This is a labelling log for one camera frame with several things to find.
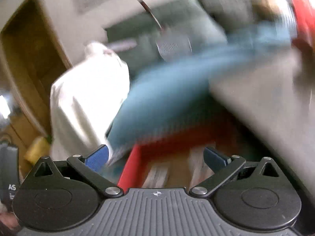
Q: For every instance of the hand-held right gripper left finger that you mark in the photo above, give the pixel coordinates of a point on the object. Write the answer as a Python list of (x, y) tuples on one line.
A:
[(97, 157)]

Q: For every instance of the grey round table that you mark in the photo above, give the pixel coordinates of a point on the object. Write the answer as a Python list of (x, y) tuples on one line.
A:
[(265, 98)]

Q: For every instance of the red cardboard box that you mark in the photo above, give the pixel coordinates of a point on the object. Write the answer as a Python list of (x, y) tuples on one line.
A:
[(130, 167)]

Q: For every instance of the red cloth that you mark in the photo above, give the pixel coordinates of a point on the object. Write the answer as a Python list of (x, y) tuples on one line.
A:
[(304, 17)]

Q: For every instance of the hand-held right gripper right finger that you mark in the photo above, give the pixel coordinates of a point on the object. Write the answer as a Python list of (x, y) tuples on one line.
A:
[(214, 159)]

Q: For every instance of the grey fly swatter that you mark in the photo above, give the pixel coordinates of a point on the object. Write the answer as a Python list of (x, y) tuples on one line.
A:
[(172, 45)]

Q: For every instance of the yellow bag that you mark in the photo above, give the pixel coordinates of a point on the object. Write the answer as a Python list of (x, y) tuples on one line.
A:
[(37, 150)]

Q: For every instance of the wooden door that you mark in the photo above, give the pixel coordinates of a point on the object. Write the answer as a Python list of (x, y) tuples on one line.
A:
[(29, 61)]

